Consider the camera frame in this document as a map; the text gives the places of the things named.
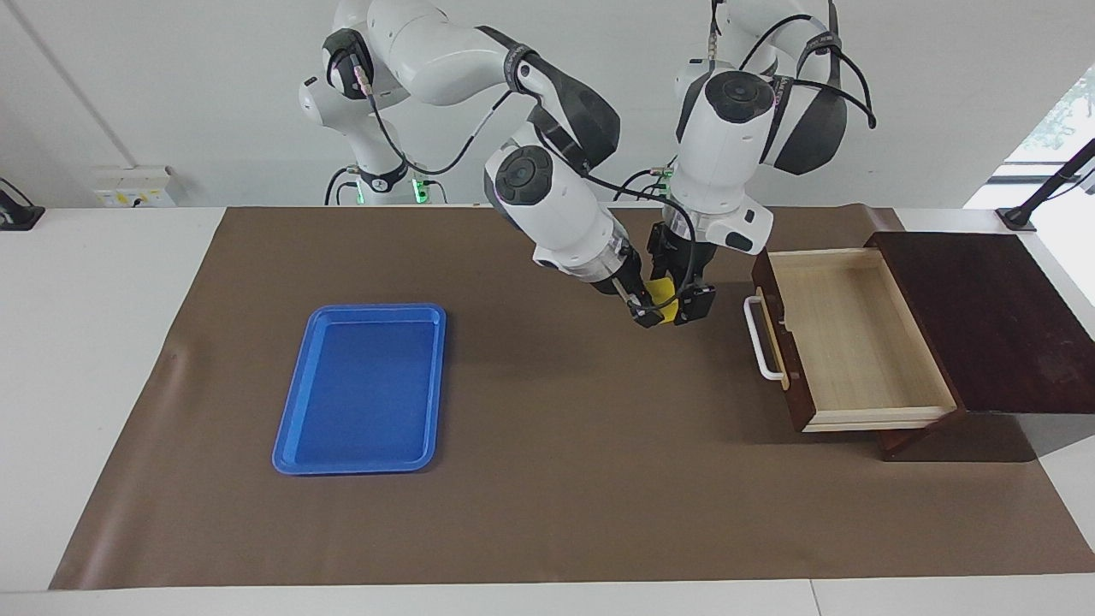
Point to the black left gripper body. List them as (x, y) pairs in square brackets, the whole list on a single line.
[(671, 252)]

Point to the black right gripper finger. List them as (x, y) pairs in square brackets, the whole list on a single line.
[(648, 315)]

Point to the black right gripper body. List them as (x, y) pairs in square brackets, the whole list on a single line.
[(624, 278)]

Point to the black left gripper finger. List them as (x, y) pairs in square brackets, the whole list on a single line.
[(697, 306)]

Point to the yellow cube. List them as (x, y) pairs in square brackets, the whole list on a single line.
[(663, 295)]

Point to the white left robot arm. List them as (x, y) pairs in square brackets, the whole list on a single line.
[(727, 145)]

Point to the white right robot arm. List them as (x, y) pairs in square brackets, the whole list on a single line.
[(547, 205)]

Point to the dark wooden drawer cabinet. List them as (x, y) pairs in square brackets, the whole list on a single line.
[(1001, 316)]

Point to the brown table mat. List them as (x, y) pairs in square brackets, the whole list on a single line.
[(556, 479)]

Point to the blue plastic tray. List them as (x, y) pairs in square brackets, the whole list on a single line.
[(359, 393)]

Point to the black stand base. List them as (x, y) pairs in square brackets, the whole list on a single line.
[(17, 218)]

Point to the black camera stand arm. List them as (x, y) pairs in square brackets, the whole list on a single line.
[(1018, 218)]

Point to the white wall socket box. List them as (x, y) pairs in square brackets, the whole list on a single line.
[(128, 192)]

